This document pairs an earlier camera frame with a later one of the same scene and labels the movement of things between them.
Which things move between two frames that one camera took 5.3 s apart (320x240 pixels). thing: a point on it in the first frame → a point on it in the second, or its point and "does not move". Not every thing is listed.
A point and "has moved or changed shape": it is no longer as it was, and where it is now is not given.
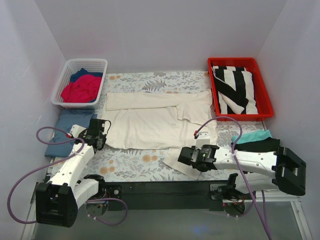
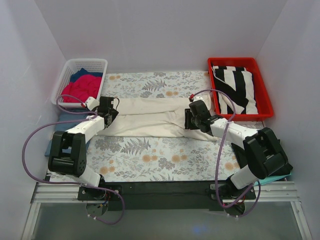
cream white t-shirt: (160, 121) has moved or changed shape
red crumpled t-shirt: (83, 89) does not move
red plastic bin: (264, 105) does not move
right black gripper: (186, 155) → (187, 119)
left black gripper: (97, 125) → (111, 113)
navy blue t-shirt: (82, 72) does not move
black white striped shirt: (235, 90) does not move
